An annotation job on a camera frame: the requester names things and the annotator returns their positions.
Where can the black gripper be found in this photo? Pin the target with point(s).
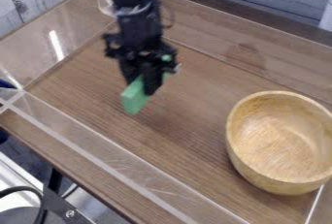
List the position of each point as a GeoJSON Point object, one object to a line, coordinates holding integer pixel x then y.
{"type": "Point", "coordinates": [139, 38]}

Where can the green rectangular block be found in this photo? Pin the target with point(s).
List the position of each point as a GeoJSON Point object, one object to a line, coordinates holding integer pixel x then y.
{"type": "Point", "coordinates": [133, 96]}

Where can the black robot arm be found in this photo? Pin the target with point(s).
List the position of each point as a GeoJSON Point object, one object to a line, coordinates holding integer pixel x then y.
{"type": "Point", "coordinates": [145, 56]}

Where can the light wooden bowl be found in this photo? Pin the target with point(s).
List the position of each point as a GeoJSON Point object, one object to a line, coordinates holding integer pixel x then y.
{"type": "Point", "coordinates": [279, 134]}

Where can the black table leg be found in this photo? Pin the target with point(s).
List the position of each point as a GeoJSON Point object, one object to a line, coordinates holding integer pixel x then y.
{"type": "Point", "coordinates": [56, 181]}

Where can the clear acrylic enclosure wall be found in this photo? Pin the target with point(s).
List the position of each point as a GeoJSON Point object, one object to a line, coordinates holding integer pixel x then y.
{"type": "Point", "coordinates": [157, 165]}

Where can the black metal bracket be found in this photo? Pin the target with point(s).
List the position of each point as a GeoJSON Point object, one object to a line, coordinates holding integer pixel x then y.
{"type": "Point", "coordinates": [60, 211]}

